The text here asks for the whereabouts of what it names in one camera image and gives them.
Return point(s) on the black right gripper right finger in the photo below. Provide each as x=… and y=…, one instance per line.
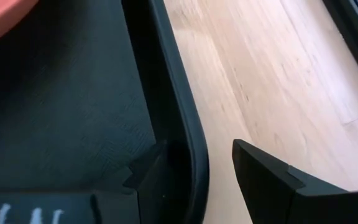
x=269, y=193

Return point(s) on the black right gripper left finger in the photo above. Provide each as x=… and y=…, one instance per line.
x=154, y=199

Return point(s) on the black plastic tray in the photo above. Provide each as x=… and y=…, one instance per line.
x=57, y=109

